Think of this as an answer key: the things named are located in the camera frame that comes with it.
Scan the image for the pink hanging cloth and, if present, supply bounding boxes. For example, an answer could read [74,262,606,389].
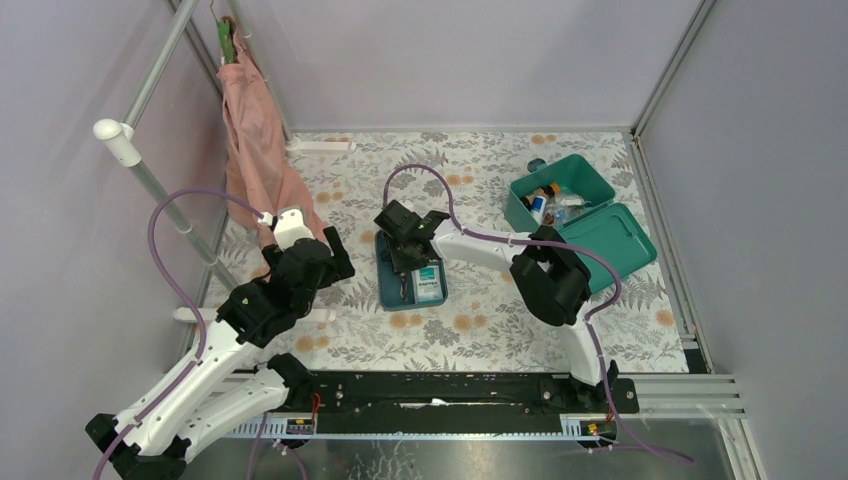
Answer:
[218,30,326,241]

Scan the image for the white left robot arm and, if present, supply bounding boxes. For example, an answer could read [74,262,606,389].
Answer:
[86,225,355,479]

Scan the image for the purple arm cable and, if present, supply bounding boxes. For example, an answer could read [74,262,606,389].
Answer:
[382,164,697,468]
[91,189,273,480]

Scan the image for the black handled scissors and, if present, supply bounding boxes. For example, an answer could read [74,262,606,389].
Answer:
[398,272,410,304]

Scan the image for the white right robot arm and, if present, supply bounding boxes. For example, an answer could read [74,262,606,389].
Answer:
[375,200,639,415]

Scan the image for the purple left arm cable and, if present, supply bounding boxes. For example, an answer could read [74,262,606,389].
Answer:
[91,189,273,480]

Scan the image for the white clothes rack pole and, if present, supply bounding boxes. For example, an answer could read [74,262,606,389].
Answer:
[92,119,240,293]

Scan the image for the teal medicine kit box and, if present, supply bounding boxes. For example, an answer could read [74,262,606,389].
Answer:
[505,154,657,278]

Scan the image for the teal medical gauze packet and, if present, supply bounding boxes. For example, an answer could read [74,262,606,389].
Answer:
[412,264,444,304]

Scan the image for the dark teal divided tray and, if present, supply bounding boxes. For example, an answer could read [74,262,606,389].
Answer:
[375,232,448,312]

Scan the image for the dark teal round lid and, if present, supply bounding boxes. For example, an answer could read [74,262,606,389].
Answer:
[527,158,547,173]

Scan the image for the floral table cloth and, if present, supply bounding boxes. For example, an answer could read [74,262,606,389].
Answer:
[185,130,690,375]

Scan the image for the white gauze pad bag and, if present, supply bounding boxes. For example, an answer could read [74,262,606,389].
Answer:
[556,193,590,209]

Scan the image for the white rack foot rear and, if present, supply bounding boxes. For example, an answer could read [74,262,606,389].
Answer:
[285,137,357,155]

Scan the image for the green clothes hanger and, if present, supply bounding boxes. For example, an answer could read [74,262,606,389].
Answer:
[216,16,237,65]

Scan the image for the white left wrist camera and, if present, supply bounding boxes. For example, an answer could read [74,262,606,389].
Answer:
[258,206,315,250]

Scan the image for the brown orange-cap syrup bottle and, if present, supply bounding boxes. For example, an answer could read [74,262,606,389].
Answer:
[520,183,561,210]

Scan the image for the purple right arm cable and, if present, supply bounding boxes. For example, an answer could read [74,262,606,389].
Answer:
[382,164,697,468]

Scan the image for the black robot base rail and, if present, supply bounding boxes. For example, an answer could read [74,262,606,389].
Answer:
[272,371,640,435]

